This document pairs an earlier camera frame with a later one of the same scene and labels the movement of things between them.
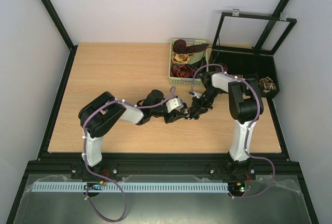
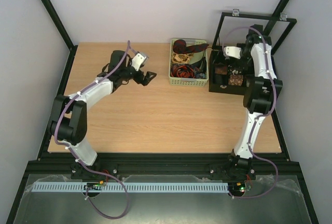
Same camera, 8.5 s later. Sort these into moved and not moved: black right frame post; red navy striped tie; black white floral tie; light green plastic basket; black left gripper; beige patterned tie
Moved: black white floral tie; black left gripper
Not moved: red navy striped tie; light green plastic basket; beige patterned tie; black right frame post
